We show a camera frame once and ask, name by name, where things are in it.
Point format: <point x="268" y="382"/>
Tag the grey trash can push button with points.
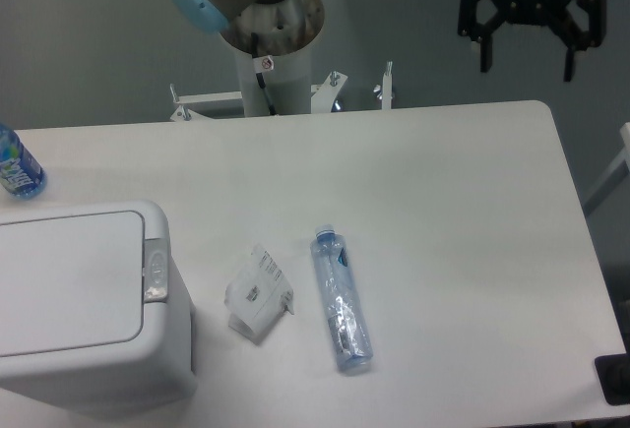
<point x="155" y="270"/>

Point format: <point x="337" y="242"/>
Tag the white trash can lid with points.
<point x="71" y="282"/>

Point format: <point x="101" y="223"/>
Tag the white trash can body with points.
<point x="154" y="367"/>

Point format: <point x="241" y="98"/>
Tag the clear empty plastic bottle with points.
<point x="343" y="312"/>

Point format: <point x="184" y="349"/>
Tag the crumpled white plastic package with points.
<point x="258" y="296"/>

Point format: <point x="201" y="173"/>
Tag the blue labelled water bottle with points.
<point x="21" y="174"/>

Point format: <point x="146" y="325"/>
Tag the white frame at right edge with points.
<point x="612" y="176"/>

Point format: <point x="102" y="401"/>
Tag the white metal base frame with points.
<point x="324" y="97"/>

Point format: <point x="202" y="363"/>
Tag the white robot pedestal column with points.
<point x="271" y="45"/>

